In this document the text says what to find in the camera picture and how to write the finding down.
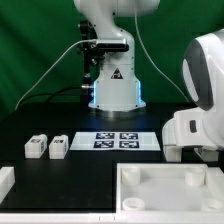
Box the black camera mount on base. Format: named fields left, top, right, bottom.
left=77, top=20, right=129, bottom=83

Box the white sheet with AprilTags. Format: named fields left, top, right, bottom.
left=70, top=132, right=160, bottom=151

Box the white U-shaped obstacle fence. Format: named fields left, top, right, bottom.
left=0, top=166, right=224, bottom=224

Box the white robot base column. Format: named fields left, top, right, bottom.
left=73, top=0, right=147, bottom=118

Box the white square tabletop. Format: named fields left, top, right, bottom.
left=116, top=163, right=224, bottom=213

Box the white cable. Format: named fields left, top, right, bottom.
left=14, top=39, right=98, bottom=111

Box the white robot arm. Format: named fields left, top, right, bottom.
left=73, top=0, right=224, bottom=162

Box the black cable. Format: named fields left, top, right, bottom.
left=19, top=85, right=93, bottom=107

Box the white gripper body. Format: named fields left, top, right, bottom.
left=162, top=109, right=219, bottom=162

